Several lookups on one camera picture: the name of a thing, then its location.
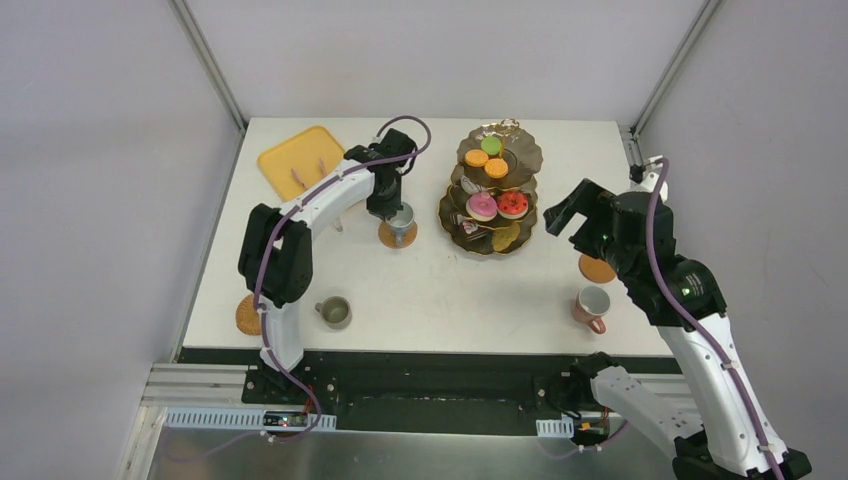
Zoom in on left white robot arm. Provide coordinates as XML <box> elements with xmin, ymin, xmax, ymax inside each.
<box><xmin>238</xmin><ymin>128</ymin><xmax>419</xmax><ymax>405</ymax></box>

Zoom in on orange round coaster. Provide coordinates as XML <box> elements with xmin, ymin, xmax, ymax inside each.
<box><xmin>578</xmin><ymin>254</ymin><xmax>617</xmax><ymax>284</ymax></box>

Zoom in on dark chocolate cake piece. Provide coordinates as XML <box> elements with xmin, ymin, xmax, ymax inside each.
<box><xmin>461</xmin><ymin>220</ymin><xmax>479</xmax><ymax>237</ymax></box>

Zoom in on grey small cup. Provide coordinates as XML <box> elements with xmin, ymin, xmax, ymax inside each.
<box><xmin>314</xmin><ymin>296</ymin><xmax>352</xmax><ymax>330</ymax></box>

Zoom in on red strawberry donut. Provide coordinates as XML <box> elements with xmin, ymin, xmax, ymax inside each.
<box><xmin>496</xmin><ymin>190</ymin><xmax>530</xmax><ymax>220</ymax></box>

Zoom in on green sandwich cookie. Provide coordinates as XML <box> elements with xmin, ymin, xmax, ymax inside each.
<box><xmin>480</xmin><ymin>135</ymin><xmax>503</xmax><ymax>157</ymax></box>

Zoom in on yellow serving tray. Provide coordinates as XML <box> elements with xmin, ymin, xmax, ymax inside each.
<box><xmin>257</xmin><ymin>126</ymin><xmax>344</xmax><ymax>201</ymax></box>

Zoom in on pink frosted donut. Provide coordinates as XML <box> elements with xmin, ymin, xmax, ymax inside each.
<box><xmin>465</xmin><ymin>192</ymin><xmax>499</xmax><ymax>222</ymax></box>

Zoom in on white striped donut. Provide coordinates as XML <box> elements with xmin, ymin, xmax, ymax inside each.
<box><xmin>459</xmin><ymin>176</ymin><xmax>489</xmax><ymax>196</ymax></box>

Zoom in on white cable duct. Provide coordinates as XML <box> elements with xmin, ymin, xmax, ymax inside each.
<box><xmin>535</xmin><ymin>416</ymin><xmax>575</xmax><ymax>439</ymax></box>
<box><xmin>164</xmin><ymin>407</ymin><xmax>337</xmax><ymax>433</ymax></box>

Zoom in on pink mug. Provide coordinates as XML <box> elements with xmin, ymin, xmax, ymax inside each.
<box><xmin>571</xmin><ymin>285</ymin><xmax>611</xmax><ymax>335</ymax></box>

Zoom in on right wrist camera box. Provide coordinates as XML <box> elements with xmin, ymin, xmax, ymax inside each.
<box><xmin>629</xmin><ymin>155</ymin><xmax>668</xmax><ymax>202</ymax></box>

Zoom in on chocolate cake slice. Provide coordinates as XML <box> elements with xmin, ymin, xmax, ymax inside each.
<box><xmin>449</xmin><ymin>212</ymin><xmax>467</xmax><ymax>226</ymax></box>

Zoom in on right white cable duct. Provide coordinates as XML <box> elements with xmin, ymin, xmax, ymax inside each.
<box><xmin>535</xmin><ymin>416</ymin><xmax>575</xmax><ymax>439</ymax></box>

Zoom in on three tier glass stand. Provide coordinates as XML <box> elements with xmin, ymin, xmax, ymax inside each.
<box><xmin>437</xmin><ymin>119</ymin><xmax>543</xmax><ymax>256</ymax></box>

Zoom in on aluminium frame rail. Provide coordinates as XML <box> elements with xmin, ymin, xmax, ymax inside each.
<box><xmin>141</xmin><ymin>363</ymin><xmax>248</xmax><ymax>407</ymax></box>

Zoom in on left white cable duct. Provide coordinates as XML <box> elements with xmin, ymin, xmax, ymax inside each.
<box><xmin>164</xmin><ymin>407</ymin><xmax>337</xmax><ymax>433</ymax></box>

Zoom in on blue grey mug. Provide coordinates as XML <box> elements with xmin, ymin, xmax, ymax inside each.
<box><xmin>384</xmin><ymin>202</ymin><xmax>415</xmax><ymax>245</ymax></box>

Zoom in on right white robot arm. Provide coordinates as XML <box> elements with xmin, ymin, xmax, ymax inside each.
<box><xmin>543</xmin><ymin>179</ymin><xmax>812</xmax><ymax>479</ymax></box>

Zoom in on pink handled metal tongs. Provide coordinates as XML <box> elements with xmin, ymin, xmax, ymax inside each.
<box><xmin>290</xmin><ymin>156</ymin><xmax>346</xmax><ymax>233</ymax></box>

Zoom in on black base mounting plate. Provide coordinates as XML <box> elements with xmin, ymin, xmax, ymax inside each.
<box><xmin>177</xmin><ymin>347</ymin><xmax>690</xmax><ymax>439</ymax></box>

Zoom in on orange sandwich cookie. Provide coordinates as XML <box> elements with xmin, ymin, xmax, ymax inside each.
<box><xmin>483</xmin><ymin>158</ymin><xmax>510</xmax><ymax>179</ymax></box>
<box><xmin>463</xmin><ymin>149</ymin><xmax>490</xmax><ymax>168</ymax></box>

